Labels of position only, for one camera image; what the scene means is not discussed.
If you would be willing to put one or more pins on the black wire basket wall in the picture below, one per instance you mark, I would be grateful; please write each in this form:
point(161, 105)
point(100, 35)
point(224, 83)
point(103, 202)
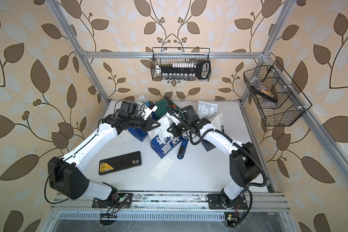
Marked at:
point(292, 102)
point(165, 55)

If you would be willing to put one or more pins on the orange black utility knife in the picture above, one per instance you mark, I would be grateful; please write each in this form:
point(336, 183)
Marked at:
point(171, 103)

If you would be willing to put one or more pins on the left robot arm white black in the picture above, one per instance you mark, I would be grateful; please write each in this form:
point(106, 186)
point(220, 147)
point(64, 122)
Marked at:
point(65, 174)

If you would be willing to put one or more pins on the blue stapler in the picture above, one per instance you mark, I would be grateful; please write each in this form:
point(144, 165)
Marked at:
point(182, 148)

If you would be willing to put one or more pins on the green white bag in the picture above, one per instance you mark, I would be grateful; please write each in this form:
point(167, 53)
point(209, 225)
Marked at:
point(207, 110)

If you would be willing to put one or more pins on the aluminium frame rail base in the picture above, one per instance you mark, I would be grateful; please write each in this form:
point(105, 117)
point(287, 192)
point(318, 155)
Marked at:
point(149, 211)

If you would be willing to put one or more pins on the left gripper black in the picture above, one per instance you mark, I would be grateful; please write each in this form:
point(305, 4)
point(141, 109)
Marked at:
point(149, 122)

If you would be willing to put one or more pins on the black tool set in basket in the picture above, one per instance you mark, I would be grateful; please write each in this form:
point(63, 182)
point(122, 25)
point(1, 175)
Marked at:
point(196, 70)

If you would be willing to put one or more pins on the black wire basket right wall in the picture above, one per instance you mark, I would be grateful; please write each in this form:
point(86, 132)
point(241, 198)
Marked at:
point(292, 102)

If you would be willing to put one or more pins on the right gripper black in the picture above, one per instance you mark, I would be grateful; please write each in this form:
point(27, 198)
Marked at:
point(175, 130)

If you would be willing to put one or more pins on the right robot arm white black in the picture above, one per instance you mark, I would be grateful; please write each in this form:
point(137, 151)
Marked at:
point(245, 167)

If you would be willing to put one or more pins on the black wire basket back wall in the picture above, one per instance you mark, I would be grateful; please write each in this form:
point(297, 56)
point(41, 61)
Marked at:
point(165, 55)

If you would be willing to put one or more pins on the dark object in right basket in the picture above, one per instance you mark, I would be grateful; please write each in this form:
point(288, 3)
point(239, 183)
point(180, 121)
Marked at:
point(265, 94)

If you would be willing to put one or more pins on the black box yellow label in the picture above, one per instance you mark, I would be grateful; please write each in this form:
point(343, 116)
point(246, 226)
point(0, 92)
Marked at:
point(120, 163)

